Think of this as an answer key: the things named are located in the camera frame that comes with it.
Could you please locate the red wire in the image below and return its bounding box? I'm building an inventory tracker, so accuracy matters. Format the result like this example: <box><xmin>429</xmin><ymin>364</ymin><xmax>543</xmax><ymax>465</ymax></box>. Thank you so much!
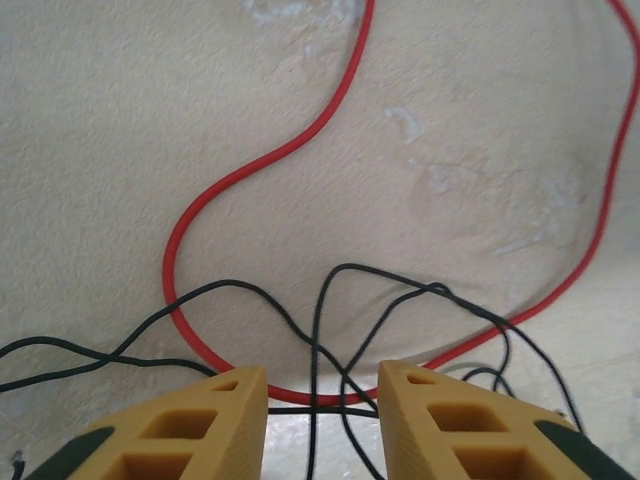
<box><xmin>162</xmin><ymin>0</ymin><xmax>636</xmax><ymax>407</ymax></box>

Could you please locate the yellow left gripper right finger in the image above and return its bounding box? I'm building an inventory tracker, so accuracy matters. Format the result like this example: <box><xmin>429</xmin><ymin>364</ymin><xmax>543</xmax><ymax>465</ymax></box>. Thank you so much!
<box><xmin>376</xmin><ymin>360</ymin><xmax>637</xmax><ymax>480</ymax></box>

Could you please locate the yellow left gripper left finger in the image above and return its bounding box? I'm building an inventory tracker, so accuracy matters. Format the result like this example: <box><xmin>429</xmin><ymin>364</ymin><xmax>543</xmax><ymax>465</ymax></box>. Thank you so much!
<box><xmin>22</xmin><ymin>364</ymin><xmax>270</xmax><ymax>480</ymax></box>

